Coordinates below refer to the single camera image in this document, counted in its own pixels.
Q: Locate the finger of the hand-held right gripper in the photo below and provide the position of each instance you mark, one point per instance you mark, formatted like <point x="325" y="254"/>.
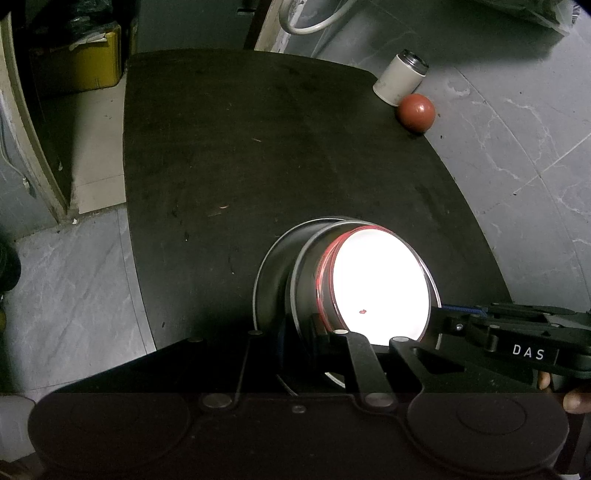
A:
<point x="457" y="327"/>
<point x="531" y="310"/>

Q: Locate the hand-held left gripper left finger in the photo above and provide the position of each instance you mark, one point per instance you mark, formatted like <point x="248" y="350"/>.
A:
<point x="251" y="339"/>

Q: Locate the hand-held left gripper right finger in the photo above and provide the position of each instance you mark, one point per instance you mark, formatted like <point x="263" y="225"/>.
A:
<point x="364" y="364"/>

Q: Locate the large steel plate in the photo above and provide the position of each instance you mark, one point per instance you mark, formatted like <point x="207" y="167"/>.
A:
<point x="270" y="295"/>

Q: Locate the white bowl with speck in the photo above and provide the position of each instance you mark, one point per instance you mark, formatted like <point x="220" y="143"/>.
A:
<point x="378" y="286"/>

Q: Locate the small steel bowl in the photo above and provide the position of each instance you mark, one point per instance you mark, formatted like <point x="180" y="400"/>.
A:
<point x="304" y="277"/>

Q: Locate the person's right hand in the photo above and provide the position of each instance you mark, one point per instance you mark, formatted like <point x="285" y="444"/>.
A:
<point x="577" y="400"/>

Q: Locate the red-brown ball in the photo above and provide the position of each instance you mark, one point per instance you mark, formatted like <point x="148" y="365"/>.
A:
<point x="416" y="113"/>

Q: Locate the dark round object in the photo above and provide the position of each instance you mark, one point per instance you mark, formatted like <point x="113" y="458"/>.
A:
<point x="8" y="265"/>

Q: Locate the white thermos cup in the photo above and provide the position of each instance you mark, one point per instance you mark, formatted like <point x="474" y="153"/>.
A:
<point x="397" y="78"/>

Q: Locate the plastic bag of dark greens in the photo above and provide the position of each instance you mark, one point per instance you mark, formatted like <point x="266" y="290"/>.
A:
<point x="540" y="14"/>

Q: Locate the dark grey cabinet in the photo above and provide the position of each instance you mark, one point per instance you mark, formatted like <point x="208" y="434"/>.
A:
<point x="194" y="23"/>

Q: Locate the yellow box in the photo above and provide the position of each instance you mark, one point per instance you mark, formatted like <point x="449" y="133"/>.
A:
<point x="78" y="62"/>

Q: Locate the black plastic bag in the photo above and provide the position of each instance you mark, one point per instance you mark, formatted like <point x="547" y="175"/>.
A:
<point x="83" y="16"/>

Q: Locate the white door frame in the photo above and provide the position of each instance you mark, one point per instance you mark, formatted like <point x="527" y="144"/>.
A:
<point x="41" y="175"/>

